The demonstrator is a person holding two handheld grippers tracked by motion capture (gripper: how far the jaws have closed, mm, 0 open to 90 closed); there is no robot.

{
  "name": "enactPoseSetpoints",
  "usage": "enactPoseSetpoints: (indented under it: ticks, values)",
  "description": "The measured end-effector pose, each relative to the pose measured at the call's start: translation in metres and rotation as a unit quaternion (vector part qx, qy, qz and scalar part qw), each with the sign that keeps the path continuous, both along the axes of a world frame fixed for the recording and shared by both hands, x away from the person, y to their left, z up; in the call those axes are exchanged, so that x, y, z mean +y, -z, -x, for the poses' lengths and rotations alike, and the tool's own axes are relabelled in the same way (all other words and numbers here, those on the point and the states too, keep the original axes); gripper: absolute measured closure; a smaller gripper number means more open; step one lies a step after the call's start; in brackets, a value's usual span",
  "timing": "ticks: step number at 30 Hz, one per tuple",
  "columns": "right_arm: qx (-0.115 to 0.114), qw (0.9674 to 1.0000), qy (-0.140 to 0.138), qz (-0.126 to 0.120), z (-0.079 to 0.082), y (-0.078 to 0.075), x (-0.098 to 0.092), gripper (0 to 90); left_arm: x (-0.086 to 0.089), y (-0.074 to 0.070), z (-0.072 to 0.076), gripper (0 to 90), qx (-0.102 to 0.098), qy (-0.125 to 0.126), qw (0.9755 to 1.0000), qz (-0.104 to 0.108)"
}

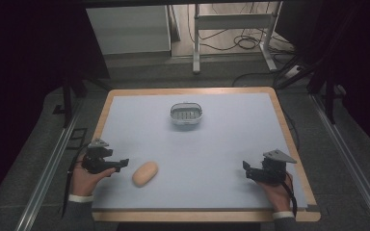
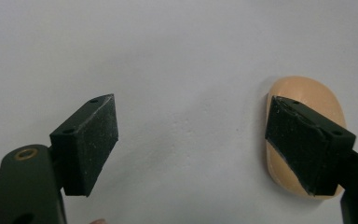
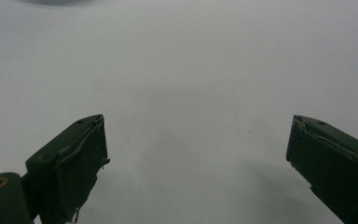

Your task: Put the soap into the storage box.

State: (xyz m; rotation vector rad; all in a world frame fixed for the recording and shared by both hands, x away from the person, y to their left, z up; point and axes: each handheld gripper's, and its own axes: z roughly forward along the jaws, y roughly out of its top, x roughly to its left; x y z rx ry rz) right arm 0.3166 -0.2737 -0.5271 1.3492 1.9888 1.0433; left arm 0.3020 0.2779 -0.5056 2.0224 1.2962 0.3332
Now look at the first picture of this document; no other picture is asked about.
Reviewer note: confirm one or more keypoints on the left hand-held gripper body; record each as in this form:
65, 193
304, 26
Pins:
95, 157

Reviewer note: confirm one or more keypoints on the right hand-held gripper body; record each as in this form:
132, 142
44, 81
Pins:
273, 168

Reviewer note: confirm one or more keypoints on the tan oval bread roll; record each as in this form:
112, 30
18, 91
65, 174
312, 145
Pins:
145, 174

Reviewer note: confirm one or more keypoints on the small white oval basket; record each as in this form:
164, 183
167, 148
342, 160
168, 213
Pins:
186, 113

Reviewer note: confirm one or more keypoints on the person's left hand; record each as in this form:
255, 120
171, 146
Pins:
85, 181

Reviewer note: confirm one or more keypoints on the person's right hand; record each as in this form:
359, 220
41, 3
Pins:
277, 195

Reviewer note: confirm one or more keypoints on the light blue table mat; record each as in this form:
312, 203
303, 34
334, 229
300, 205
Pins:
199, 154

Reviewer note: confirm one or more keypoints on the black stand leg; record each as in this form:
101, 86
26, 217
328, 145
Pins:
329, 96
67, 102

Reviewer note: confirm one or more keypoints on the white power strip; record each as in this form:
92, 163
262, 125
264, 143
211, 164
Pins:
293, 71

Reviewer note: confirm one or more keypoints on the grey cabinet panel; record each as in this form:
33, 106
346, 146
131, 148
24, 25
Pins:
128, 29

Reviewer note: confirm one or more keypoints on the aluminium floor rail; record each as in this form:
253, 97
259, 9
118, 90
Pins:
350, 154
46, 178

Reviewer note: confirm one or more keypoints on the white metal stand frame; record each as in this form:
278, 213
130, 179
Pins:
234, 21

